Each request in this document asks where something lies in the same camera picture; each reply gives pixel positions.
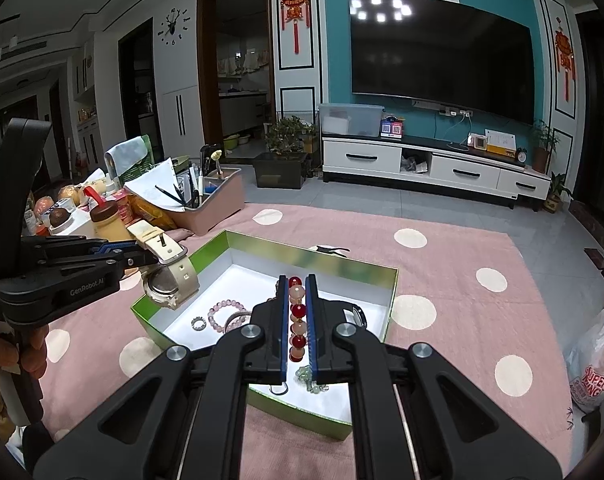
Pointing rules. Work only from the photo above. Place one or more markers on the person left hand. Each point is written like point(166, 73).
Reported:
point(32, 355)

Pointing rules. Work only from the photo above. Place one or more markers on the red chinese knot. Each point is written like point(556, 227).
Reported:
point(295, 13)
point(565, 59)

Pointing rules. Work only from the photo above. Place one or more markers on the white wrist watch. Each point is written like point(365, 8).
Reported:
point(171, 279)

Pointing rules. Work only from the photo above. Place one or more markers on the white storage box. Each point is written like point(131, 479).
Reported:
point(79, 224)

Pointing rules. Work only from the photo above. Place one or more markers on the pink polka dot blanket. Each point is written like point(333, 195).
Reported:
point(467, 292)

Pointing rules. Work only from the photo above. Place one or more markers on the dark metal bangle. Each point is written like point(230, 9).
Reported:
point(236, 320)

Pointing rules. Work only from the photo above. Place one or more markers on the potted plant on cabinet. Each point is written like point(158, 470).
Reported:
point(544, 139)

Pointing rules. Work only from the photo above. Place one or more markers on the green jade jewelry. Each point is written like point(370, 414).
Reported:
point(311, 379)

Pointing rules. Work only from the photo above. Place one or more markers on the yellow bear water bottle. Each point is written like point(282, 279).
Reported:
point(106, 218)

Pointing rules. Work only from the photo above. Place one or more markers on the small potted floor plant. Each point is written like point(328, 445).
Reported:
point(556, 189)

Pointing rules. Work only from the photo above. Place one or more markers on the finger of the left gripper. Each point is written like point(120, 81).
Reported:
point(122, 261)
point(126, 247)

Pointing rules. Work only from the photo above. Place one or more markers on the white tv cabinet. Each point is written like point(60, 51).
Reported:
point(431, 163)

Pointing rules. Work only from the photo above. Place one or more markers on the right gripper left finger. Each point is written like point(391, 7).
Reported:
point(182, 416)

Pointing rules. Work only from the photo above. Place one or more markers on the white paper sheet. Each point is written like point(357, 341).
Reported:
point(157, 187)

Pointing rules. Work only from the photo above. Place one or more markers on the right red chinese knot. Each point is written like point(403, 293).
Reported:
point(565, 59)

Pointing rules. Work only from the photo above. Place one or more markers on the floor plants in planter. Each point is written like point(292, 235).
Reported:
point(292, 147)

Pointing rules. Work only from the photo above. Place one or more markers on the pink desk organizer box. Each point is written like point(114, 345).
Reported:
point(227, 199)

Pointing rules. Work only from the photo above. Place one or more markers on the white plastic shopping bag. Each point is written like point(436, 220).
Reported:
point(585, 367)

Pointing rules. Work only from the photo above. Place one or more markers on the clear plastic storage bin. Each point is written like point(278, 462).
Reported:
point(350, 119)

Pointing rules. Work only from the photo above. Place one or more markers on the green cardboard box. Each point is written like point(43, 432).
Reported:
point(243, 288)

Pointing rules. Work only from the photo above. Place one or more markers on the left red chinese knot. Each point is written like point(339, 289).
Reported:
point(295, 13)

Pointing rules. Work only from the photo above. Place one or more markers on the black wall clock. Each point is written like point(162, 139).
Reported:
point(173, 27)

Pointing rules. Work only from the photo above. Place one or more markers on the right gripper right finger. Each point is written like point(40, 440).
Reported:
point(414, 415)

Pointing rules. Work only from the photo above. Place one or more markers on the large black television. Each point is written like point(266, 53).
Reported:
point(445, 53)

